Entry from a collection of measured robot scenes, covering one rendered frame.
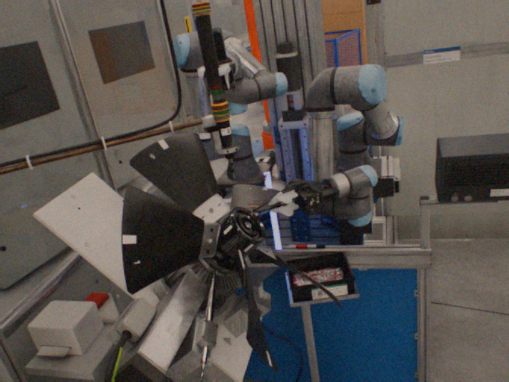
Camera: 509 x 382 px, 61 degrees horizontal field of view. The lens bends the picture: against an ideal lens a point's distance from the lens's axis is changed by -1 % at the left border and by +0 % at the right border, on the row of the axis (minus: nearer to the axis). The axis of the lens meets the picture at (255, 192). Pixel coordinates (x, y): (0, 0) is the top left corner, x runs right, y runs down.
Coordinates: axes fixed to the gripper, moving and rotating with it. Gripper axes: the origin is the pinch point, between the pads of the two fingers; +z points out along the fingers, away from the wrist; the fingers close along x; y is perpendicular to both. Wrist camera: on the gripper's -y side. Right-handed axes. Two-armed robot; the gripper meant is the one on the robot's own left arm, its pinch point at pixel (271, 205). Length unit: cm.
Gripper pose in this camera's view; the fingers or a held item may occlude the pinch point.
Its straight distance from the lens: 132.6
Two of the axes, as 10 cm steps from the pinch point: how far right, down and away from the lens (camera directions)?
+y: 4.1, 4.1, -8.1
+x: 1.2, 8.6, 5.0
